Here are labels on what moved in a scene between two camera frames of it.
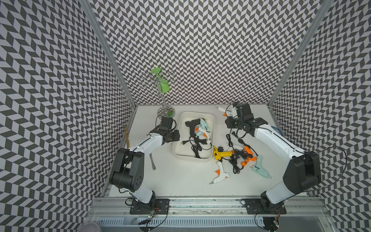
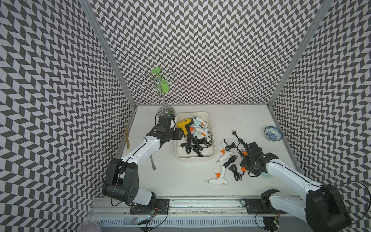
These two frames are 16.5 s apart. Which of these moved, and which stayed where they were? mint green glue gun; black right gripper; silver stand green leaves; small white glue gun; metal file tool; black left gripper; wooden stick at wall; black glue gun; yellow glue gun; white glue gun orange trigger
Moved: mint green glue gun; black right gripper; yellow glue gun; black glue gun; small white glue gun; white glue gun orange trigger
Stayed: metal file tool; black left gripper; silver stand green leaves; wooden stick at wall
